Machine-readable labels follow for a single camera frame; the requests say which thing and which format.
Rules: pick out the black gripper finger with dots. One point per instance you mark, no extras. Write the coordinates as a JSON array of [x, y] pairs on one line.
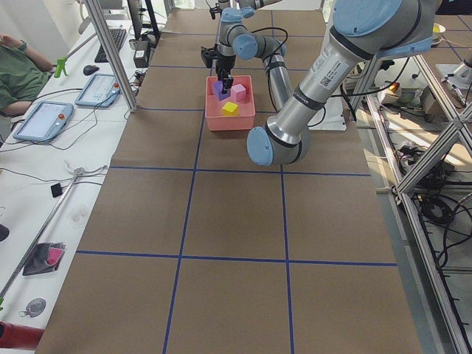
[[226, 80]]

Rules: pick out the purple foam block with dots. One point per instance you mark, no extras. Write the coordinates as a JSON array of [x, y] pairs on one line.
[[219, 91]]

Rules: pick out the pink foam block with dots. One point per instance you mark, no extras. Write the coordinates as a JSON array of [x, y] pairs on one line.
[[238, 93]]

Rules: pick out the yellow foam block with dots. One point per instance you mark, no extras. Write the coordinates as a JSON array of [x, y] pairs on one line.
[[230, 109]]

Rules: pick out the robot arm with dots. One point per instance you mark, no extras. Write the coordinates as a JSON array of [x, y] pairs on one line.
[[247, 7], [361, 30]]

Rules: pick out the pink plastic bin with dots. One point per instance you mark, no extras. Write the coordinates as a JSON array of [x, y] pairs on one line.
[[218, 122]]

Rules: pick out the black power adapter box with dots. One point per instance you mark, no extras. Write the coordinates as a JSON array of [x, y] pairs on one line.
[[141, 54]]

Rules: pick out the far blue teach pendant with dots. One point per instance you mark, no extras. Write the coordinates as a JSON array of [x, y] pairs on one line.
[[100, 91]]

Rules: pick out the blue teach pendant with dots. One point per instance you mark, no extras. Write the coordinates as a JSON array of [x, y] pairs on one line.
[[100, 91], [44, 122]]

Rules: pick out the black computer mouse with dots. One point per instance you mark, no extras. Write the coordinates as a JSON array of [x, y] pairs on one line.
[[90, 69]]

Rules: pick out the long metal grabber pole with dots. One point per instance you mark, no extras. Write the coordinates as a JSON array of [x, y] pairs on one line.
[[77, 174]]

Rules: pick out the near blue teach pendant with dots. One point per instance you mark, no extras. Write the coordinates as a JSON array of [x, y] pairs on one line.
[[44, 122]]

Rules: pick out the person in green shirt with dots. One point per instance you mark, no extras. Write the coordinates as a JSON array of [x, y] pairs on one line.
[[24, 73]]

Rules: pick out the small black square tag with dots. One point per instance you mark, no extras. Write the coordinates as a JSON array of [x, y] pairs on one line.
[[56, 190]]

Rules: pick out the black pink pouch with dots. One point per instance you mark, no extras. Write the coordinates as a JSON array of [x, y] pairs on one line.
[[45, 258]]

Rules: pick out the round metal disc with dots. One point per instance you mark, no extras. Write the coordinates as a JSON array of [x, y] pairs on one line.
[[34, 308]]

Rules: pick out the red bottle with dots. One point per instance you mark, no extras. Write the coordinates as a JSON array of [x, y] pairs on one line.
[[15, 336]]

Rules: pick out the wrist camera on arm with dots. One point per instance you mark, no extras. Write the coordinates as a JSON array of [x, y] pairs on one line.
[[209, 56]]

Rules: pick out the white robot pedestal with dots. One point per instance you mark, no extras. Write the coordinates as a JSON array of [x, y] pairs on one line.
[[329, 118]]

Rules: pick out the aluminium frame post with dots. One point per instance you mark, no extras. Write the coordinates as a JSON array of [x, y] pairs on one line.
[[111, 51]]

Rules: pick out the green handled grabber tool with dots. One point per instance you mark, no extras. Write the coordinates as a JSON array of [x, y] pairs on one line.
[[60, 67]]

